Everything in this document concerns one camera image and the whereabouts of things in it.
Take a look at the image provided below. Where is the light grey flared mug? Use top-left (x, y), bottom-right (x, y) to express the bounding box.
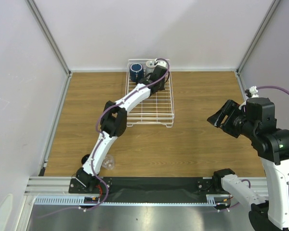
top-left (145, 60), bottom-right (156, 77)

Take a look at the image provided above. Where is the large dark blue mug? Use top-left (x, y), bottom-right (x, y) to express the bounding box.
top-left (129, 63), bottom-right (144, 84)

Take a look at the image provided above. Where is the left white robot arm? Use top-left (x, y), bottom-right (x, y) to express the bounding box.
top-left (74, 60), bottom-right (170, 193)

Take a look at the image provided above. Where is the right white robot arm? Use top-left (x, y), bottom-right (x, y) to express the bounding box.
top-left (207, 97), bottom-right (289, 231)

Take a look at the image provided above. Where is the clear plastic cup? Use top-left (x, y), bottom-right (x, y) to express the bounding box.
top-left (102, 154), bottom-right (115, 170)

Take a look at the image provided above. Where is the small dark blue mug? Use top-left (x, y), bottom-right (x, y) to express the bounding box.
top-left (81, 154), bottom-right (90, 165)

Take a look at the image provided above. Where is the white wire dish rack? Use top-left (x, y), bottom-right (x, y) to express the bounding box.
top-left (125, 59), bottom-right (174, 128)

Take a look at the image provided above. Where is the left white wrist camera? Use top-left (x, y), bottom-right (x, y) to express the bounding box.
top-left (154, 59), bottom-right (168, 69)

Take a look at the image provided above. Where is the right aluminium frame post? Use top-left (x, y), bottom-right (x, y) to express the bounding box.
top-left (236, 0), bottom-right (282, 75)

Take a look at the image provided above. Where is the aluminium frame post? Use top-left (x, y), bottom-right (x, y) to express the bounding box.
top-left (236, 0), bottom-right (282, 75)
top-left (25, 0), bottom-right (71, 76)

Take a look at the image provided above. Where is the slotted grey cable duct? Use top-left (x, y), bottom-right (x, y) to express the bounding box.
top-left (34, 195), bottom-right (232, 206)

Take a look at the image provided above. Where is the left aluminium frame post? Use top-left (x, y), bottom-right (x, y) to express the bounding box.
top-left (25, 0), bottom-right (71, 76)

